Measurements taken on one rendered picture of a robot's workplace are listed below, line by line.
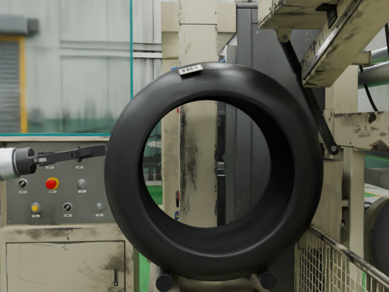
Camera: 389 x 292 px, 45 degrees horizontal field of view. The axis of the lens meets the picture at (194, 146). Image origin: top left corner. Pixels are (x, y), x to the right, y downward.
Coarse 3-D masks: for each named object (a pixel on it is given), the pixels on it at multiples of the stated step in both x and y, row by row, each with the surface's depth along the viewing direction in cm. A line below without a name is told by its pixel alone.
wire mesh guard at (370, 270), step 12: (312, 228) 147; (324, 240) 136; (348, 252) 119; (312, 264) 149; (360, 264) 111; (312, 276) 149; (336, 276) 128; (360, 276) 112; (372, 276) 104; (384, 276) 100; (312, 288) 149; (336, 288) 128; (348, 288) 120; (360, 288) 113
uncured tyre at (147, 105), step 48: (144, 96) 122; (192, 96) 120; (240, 96) 120; (288, 96) 124; (144, 144) 148; (288, 144) 149; (144, 192) 149; (288, 192) 149; (144, 240) 121; (192, 240) 150; (240, 240) 150; (288, 240) 124
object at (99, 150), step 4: (80, 148) 131; (84, 148) 131; (88, 148) 131; (92, 148) 131; (96, 148) 131; (100, 148) 131; (104, 148) 131; (92, 152) 131; (96, 152) 131; (100, 152) 131; (104, 152) 131; (80, 156) 131; (84, 156) 131; (88, 156) 131; (92, 156) 131; (96, 156) 131
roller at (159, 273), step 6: (156, 270) 134; (162, 270) 129; (156, 276) 128; (162, 276) 125; (168, 276) 125; (156, 282) 125; (162, 282) 124; (168, 282) 124; (162, 288) 124; (168, 288) 125
